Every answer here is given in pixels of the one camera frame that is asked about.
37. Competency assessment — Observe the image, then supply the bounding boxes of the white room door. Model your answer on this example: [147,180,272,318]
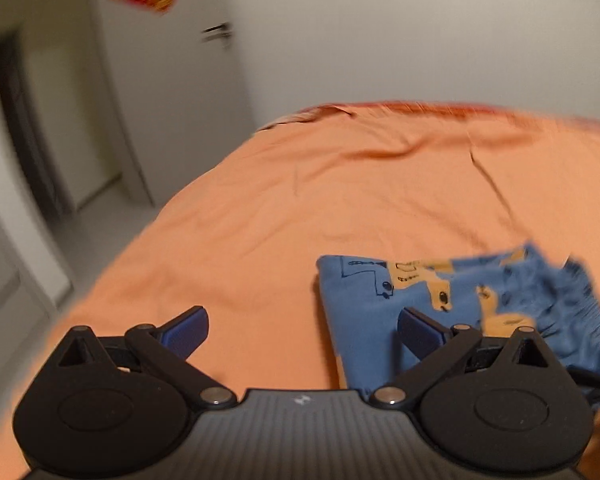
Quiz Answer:
[86,0,259,207]

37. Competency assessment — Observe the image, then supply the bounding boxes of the orange bed sheet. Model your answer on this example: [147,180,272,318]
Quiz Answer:
[0,102,600,480]

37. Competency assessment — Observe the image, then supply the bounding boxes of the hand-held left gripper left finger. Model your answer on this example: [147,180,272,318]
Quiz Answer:
[50,306,238,409]

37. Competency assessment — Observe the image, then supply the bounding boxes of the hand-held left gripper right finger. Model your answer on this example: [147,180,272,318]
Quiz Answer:
[370,307,556,409]

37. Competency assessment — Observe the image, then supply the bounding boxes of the black door handle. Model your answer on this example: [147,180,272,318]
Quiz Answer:
[201,22,233,50]

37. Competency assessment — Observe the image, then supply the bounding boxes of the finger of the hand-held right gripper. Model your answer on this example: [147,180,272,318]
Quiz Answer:
[566,366,600,453]

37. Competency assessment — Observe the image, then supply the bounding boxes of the dark hallway door frame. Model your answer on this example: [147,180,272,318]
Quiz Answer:
[0,29,75,222]

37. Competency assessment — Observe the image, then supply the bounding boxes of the blue car print pants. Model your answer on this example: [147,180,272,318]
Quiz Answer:
[315,242,600,403]

